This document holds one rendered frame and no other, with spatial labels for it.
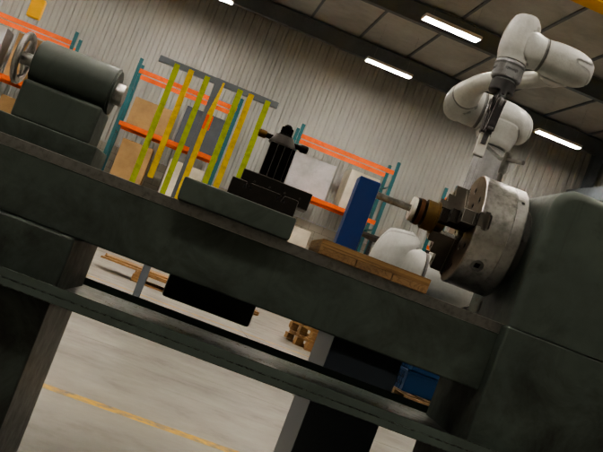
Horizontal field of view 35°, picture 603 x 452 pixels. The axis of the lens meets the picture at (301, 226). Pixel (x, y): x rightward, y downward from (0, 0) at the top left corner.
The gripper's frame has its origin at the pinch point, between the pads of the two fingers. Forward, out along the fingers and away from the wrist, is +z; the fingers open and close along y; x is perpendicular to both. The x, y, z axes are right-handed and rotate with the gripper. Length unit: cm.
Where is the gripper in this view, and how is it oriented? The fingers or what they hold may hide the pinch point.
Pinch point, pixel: (481, 144)
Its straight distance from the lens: 280.9
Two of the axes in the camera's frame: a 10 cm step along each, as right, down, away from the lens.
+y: 1.0, -0.9, -9.9
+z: -3.6, 9.3, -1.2
